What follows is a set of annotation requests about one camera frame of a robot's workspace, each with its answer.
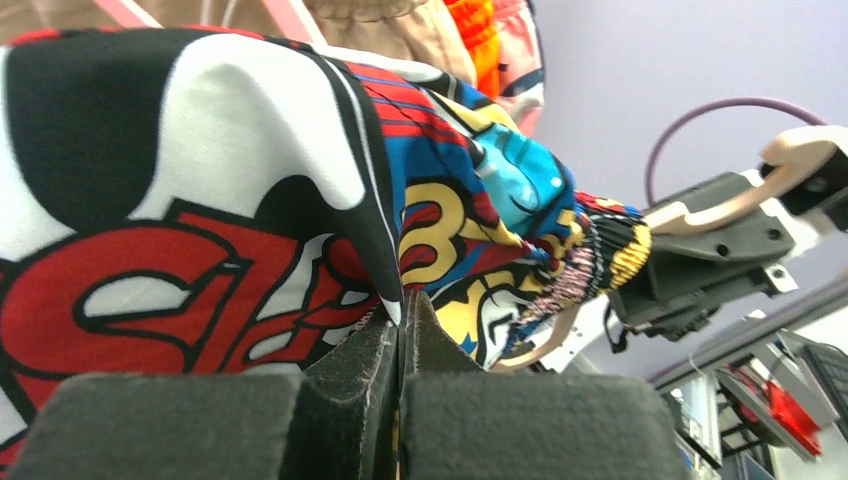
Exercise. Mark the overhead metal frame equipment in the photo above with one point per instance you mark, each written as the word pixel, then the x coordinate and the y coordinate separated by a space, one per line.
pixel 756 362

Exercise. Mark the pink patterned shorts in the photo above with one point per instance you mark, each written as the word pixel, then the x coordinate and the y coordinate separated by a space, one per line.
pixel 521 63

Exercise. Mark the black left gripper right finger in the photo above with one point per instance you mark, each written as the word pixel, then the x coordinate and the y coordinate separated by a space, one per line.
pixel 459 422

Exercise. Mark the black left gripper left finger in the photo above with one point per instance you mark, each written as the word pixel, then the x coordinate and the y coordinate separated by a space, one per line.
pixel 332 421

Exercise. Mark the pink plastic hanger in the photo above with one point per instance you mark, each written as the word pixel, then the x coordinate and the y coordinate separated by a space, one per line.
pixel 127 13

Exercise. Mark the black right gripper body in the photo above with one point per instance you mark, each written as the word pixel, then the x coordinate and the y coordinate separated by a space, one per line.
pixel 687 279

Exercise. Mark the cream plastic hanger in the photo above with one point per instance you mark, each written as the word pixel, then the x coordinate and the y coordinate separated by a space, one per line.
pixel 790 158

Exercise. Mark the beige shorts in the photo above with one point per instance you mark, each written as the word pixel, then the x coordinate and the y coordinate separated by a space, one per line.
pixel 423 31

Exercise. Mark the comic print shorts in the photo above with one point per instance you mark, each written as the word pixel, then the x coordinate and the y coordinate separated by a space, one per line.
pixel 208 200

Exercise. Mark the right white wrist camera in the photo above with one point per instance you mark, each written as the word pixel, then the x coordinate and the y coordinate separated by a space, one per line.
pixel 815 209

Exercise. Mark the orange shorts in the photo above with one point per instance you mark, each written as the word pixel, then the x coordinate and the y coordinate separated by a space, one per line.
pixel 475 22

